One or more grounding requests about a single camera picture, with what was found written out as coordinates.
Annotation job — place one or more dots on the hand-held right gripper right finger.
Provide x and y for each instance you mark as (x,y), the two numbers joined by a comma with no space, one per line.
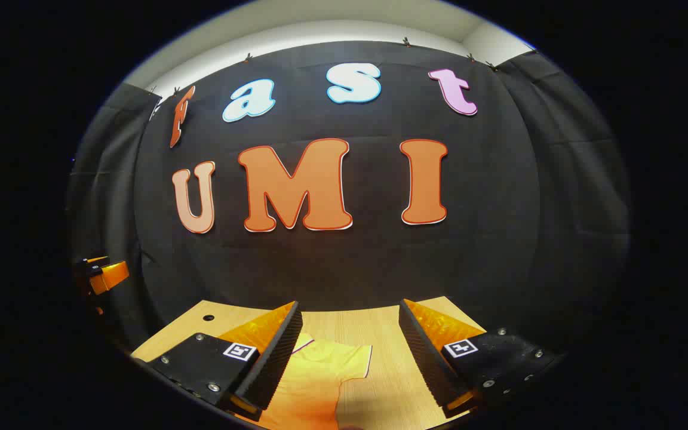
(424,358)

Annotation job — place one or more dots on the orange T-shirt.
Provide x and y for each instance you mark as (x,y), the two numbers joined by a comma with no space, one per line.
(320,382)

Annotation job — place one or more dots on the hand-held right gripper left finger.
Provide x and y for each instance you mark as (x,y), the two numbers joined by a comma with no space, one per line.
(278,358)

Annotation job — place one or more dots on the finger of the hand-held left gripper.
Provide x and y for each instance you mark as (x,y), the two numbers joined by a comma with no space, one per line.
(111,276)
(96,260)

